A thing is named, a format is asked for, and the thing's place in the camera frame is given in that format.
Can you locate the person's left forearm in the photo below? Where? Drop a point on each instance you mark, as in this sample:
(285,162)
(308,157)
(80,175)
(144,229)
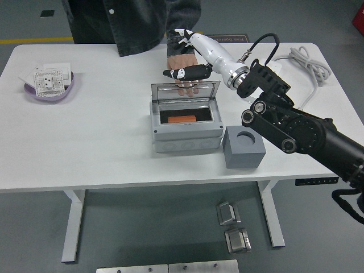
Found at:
(182,20)

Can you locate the person's left hand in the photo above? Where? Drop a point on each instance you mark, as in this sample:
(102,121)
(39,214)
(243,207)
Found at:
(182,61)

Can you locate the brown floor sign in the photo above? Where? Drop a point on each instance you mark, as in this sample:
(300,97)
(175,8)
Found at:
(236,39)

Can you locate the small metal block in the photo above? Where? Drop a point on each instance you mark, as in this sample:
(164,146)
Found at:
(227,213)

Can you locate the purple bowl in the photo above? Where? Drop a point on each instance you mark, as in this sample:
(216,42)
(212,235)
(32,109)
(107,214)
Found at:
(61,95)

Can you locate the grey junction box clear lid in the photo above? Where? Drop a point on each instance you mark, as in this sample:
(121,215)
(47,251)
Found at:
(185,136)

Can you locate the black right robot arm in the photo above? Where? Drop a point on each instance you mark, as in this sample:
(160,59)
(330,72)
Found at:
(312,133)

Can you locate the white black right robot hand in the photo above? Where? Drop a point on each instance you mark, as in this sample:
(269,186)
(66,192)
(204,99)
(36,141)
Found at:
(213,52)

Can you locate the small white plate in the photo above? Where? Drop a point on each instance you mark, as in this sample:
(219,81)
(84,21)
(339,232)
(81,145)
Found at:
(27,76)

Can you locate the person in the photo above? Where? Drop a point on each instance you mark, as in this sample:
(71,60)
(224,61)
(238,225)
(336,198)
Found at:
(119,25)

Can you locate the grey cube with round hole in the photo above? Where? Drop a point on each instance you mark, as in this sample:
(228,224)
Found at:
(244,155)

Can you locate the orange cylinder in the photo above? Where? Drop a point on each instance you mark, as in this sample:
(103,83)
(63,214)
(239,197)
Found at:
(182,119)

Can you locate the metal block with latch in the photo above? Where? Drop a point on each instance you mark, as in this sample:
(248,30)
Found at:
(237,241)

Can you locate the long metal plate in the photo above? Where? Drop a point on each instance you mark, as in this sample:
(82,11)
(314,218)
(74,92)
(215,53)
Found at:
(132,269)
(203,266)

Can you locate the plain white switch plate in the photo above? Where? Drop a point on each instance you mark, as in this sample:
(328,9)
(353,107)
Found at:
(61,68)

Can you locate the black table control panel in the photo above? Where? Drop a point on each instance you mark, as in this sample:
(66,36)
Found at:
(317,181)

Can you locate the red object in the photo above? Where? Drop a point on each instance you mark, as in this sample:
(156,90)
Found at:
(359,18)

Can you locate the printed white socket module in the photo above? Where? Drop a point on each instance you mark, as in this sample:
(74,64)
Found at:
(48,82)

